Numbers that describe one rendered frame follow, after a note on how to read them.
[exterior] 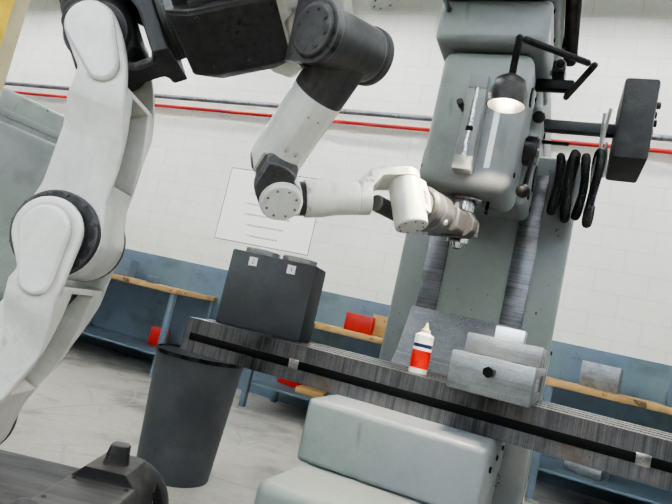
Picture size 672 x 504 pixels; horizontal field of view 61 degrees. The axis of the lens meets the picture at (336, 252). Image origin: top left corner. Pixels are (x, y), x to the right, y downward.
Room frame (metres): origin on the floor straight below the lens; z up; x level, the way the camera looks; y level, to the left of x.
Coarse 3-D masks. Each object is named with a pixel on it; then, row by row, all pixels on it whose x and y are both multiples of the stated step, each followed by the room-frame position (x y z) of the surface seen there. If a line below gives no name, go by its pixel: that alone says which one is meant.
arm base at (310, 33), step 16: (304, 0) 0.82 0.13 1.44; (320, 0) 0.80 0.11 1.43; (304, 16) 0.82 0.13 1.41; (320, 16) 0.79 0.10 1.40; (336, 16) 0.78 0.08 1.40; (304, 32) 0.82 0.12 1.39; (320, 32) 0.80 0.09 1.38; (336, 32) 0.78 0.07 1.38; (384, 32) 0.88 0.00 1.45; (288, 48) 0.85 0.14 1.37; (304, 48) 0.82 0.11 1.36; (320, 48) 0.80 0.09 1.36; (336, 48) 0.80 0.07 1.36; (304, 64) 0.87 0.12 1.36; (384, 64) 0.88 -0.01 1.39; (368, 80) 0.90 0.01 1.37
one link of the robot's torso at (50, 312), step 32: (32, 224) 0.89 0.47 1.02; (64, 224) 0.89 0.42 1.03; (32, 256) 0.89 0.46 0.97; (64, 256) 0.90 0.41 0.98; (32, 288) 0.89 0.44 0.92; (64, 288) 0.92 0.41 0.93; (96, 288) 1.07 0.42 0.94; (0, 320) 0.94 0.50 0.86; (32, 320) 0.92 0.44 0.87; (64, 320) 1.03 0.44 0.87; (0, 352) 0.94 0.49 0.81; (32, 352) 0.94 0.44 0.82; (64, 352) 1.03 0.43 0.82; (0, 384) 0.94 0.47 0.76; (32, 384) 1.03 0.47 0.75; (0, 416) 0.98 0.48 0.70
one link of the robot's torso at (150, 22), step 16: (64, 0) 0.95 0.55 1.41; (128, 0) 1.03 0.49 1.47; (144, 0) 0.93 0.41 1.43; (144, 16) 0.92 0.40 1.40; (160, 16) 0.93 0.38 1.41; (160, 32) 0.92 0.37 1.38; (160, 48) 0.92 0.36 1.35; (176, 48) 0.97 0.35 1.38; (128, 64) 0.95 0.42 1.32; (144, 64) 0.96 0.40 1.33; (160, 64) 0.97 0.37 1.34; (176, 64) 0.99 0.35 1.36; (128, 80) 0.99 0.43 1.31; (144, 80) 1.01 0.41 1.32; (176, 80) 1.04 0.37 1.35
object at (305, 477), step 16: (304, 464) 1.11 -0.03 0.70; (272, 480) 0.96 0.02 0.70; (288, 480) 0.98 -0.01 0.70; (304, 480) 1.00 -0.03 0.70; (320, 480) 1.02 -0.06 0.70; (336, 480) 1.04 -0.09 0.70; (352, 480) 1.07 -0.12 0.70; (256, 496) 0.95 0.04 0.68; (272, 496) 0.94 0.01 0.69; (288, 496) 0.93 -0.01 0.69; (304, 496) 0.93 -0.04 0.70; (320, 496) 0.94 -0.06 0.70; (336, 496) 0.95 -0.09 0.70; (352, 496) 0.97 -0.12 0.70; (368, 496) 0.99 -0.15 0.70; (384, 496) 1.01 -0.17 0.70; (400, 496) 1.04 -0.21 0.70
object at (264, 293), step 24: (240, 264) 1.42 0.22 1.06; (264, 264) 1.41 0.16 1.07; (288, 264) 1.39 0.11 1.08; (312, 264) 1.42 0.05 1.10; (240, 288) 1.42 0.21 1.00; (264, 288) 1.40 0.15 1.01; (288, 288) 1.39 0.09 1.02; (312, 288) 1.39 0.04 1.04; (240, 312) 1.41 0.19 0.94; (264, 312) 1.40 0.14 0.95; (288, 312) 1.39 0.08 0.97; (312, 312) 1.45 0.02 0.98; (288, 336) 1.39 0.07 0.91
